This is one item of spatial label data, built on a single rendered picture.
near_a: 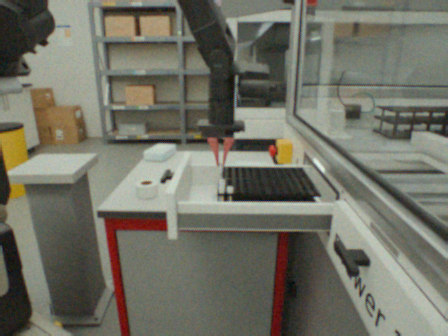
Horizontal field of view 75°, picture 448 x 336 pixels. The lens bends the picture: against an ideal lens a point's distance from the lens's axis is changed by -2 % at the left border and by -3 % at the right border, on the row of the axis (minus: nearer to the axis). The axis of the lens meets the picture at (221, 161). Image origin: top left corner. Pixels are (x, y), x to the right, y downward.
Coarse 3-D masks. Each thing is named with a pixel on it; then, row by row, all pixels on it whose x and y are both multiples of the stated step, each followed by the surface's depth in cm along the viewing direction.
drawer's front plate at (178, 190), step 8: (184, 160) 77; (184, 168) 71; (176, 176) 66; (184, 176) 71; (176, 184) 61; (184, 184) 71; (168, 192) 58; (176, 192) 60; (184, 192) 71; (168, 200) 58; (176, 200) 60; (184, 200) 71; (168, 208) 59; (176, 208) 60; (168, 216) 59; (176, 216) 60; (168, 224) 60; (176, 224) 60; (168, 232) 61; (176, 232) 61
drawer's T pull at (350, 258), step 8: (336, 248) 44; (344, 248) 43; (344, 256) 41; (352, 256) 41; (360, 256) 41; (344, 264) 40; (352, 264) 39; (360, 264) 40; (368, 264) 40; (352, 272) 38
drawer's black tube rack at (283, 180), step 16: (240, 176) 74; (256, 176) 74; (272, 176) 74; (288, 176) 74; (304, 176) 74; (240, 192) 65; (256, 192) 65; (272, 192) 65; (288, 192) 65; (304, 192) 64
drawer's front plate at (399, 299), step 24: (336, 216) 54; (360, 240) 44; (336, 264) 53; (384, 264) 37; (360, 288) 43; (384, 288) 37; (408, 288) 32; (384, 312) 36; (408, 312) 31; (432, 312) 29
